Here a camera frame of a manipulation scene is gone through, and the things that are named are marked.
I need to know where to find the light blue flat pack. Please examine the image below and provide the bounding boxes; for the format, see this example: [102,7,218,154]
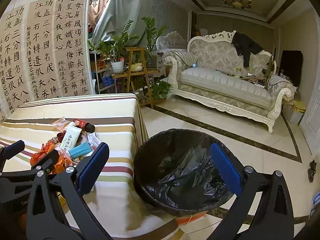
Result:
[68,142,91,159]

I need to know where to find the tall plant in dark pot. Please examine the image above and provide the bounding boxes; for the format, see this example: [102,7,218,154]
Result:
[141,17,170,68]

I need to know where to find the black-lined trash bin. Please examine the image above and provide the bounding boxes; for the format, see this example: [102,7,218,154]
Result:
[134,129,240,228]

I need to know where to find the blue and white slippers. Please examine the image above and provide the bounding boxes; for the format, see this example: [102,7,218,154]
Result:
[309,191,320,218]

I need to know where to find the white panel door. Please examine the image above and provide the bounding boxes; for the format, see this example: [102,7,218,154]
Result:
[299,85,320,157]

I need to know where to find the striped tablecloth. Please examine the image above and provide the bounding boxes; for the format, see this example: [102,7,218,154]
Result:
[0,93,149,240]

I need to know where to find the black jacket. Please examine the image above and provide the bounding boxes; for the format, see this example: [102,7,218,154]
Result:
[231,31,265,68]

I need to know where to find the pile of papers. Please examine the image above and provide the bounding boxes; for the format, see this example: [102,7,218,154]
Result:
[239,72,267,87]

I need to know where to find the ornate cream armchair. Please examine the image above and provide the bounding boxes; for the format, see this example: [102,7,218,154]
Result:
[156,31,188,56]

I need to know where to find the grey box with yellow papers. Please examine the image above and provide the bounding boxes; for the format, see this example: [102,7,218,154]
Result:
[282,99,307,126]

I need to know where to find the black cabinet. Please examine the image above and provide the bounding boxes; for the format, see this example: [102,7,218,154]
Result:
[278,50,303,88]

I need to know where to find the dark shoes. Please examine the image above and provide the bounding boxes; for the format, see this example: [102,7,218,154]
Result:
[307,159,317,183]

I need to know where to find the dark bottle with red label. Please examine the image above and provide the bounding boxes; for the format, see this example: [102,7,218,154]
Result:
[76,120,96,133]

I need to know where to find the calligraphy wall sheet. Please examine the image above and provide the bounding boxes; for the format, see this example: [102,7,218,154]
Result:
[0,2,28,122]
[26,0,60,102]
[53,0,90,98]

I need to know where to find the tall plant in white pot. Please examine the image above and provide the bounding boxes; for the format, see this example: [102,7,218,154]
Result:
[88,20,133,74]

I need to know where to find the white card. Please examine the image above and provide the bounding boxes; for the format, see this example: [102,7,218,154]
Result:
[59,126,82,153]

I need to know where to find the grey-green curtain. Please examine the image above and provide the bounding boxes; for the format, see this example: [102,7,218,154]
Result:
[91,0,158,48]

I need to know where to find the ornate cream sofa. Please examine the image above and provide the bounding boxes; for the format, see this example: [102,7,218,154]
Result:
[162,30,296,134]

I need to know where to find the striped sofa throw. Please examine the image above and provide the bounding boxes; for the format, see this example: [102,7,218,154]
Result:
[169,49,198,67]

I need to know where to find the orange snack wrapper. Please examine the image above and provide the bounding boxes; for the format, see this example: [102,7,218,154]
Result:
[54,147,74,174]

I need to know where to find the white metal rack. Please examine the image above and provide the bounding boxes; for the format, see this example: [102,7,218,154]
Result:
[88,50,113,96]

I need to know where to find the white and red sachet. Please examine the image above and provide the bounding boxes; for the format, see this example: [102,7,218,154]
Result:
[87,132,103,153]

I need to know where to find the wooden plant stand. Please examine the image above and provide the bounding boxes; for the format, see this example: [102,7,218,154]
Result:
[111,47,161,108]

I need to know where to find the red patterned wrapper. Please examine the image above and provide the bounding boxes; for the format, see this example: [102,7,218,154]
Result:
[48,133,66,146]

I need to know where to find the small leafy floor plant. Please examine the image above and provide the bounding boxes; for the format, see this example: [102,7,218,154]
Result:
[149,78,172,101]

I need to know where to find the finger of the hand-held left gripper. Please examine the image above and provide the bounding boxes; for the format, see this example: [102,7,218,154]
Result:
[0,140,25,173]
[0,150,59,180]

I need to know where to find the blue crate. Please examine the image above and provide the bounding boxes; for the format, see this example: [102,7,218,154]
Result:
[101,76,116,87]

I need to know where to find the crinkled orange-red wrapper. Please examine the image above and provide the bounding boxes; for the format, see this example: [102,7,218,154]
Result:
[30,142,55,167]

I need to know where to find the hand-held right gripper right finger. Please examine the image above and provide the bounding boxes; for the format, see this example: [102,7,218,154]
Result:
[210,142,294,240]

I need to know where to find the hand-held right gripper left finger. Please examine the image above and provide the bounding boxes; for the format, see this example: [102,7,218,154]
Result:
[26,142,110,240]

